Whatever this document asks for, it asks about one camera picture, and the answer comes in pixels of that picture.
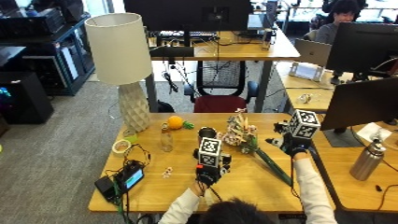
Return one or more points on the grey laptop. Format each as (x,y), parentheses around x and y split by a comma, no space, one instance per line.
(313,52)

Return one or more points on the black cup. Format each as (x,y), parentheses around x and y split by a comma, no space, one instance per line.
(207,133)

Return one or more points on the black device with screen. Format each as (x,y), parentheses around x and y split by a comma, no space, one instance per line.
(131,177)

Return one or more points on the roll of tape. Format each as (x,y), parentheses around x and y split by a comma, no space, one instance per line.
(121,147)

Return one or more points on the wooden desk with grey legs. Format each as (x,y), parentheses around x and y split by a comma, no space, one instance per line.
(249,49)

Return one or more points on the white marker cube glove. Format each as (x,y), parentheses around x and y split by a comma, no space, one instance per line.
(209,152)
(304,123)

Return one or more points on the white marker cube right glove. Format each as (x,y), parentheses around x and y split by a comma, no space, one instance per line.
(304,123)

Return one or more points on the pink artificial flower bouquet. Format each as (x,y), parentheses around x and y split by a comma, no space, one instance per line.
(243,133)

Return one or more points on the white marker cube left glove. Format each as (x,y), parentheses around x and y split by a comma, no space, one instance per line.
(209,152)

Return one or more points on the black computer tower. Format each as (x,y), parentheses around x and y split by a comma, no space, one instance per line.
(24,96)

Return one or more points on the white paper sheet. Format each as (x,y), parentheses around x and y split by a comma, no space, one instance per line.
(373,132)

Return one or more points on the large black monitor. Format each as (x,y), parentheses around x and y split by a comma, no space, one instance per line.
(187,14)

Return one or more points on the green sticky note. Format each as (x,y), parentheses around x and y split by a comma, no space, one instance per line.
(131,138)

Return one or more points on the steel water bottle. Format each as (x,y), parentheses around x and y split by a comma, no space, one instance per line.
(366,160)

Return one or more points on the clear glass bottle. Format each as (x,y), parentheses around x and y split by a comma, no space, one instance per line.
(167,140)

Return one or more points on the black power adapter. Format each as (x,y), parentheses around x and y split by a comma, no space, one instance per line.
(105,186)

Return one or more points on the green toy leaf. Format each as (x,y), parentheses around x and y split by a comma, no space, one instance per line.
(188,125)

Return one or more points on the black monitor with square stand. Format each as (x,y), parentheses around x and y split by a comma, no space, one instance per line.
(361,104)

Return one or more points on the white table lamp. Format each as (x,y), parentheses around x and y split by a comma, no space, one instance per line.
(120,49)

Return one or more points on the black computer monitor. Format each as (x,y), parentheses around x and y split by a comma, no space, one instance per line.
(365,46)

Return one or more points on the person's left hand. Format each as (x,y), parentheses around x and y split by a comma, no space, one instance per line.
(209,177)

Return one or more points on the person's right hand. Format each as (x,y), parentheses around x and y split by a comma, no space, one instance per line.
(296,145)

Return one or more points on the small pink flower piece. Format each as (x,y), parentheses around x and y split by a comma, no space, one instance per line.
(167,172)

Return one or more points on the black and red office chair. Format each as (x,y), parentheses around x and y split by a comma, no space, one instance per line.
(220,93)

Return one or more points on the white tablet stand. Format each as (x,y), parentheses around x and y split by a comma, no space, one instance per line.
(306,71)

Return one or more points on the black shelf rack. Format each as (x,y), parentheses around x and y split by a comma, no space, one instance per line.
(54,56)

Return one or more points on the black keyboard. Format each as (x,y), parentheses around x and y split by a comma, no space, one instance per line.
(188,34)

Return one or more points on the orange toy fruit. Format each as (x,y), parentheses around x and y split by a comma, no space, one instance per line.
(175,122)

